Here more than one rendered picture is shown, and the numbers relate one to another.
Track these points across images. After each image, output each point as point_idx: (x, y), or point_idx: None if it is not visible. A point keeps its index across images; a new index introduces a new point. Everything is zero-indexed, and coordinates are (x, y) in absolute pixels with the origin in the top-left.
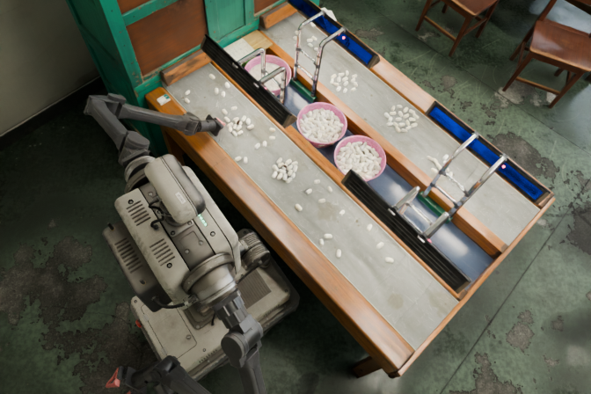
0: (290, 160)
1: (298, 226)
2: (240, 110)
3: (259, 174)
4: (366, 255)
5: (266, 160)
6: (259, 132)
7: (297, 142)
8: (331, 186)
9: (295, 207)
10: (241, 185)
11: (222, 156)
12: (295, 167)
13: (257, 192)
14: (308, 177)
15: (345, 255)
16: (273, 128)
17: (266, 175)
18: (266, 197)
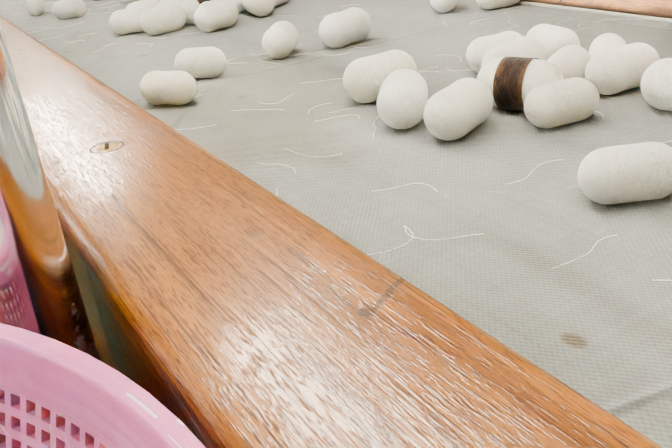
0: (146, 10)
1: None
2: (515, 194)
3: None
4: None
5: (303, 24)
6: (296, 90)
7: (24, 39)
8: (15, 19)
9: None
10: None
11: None
12: (142, 0)
13: None
14: (98, 21)
15: None
16: (150, 73)
17: (319, 2)
18: None
